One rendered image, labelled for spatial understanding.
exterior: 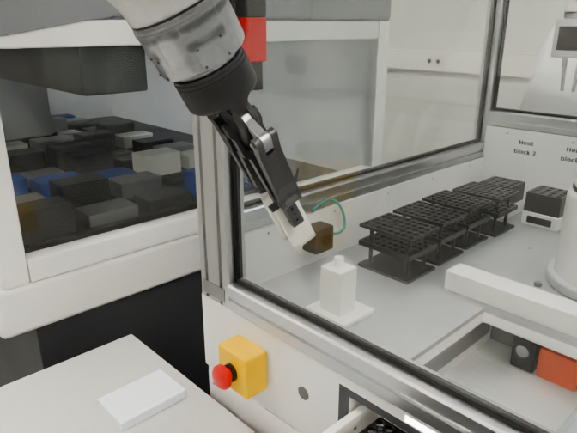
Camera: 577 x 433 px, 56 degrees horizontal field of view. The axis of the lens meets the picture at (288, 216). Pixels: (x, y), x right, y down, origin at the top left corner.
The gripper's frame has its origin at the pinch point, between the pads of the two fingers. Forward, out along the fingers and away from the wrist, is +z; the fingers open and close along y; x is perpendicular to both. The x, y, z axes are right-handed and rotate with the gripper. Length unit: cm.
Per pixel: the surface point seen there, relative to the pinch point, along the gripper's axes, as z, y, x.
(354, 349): 20.3, 4.4, -1.7
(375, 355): 20.9, 6.8, -0.1
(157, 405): 31.9, -22.1, -30.7
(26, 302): 18, -54, -43
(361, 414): 29.3, 6.5, -5.6
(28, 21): -24, -61, -10
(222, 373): 24.5, -11.2, -17.9
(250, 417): 39.7, -14.0, -19.3
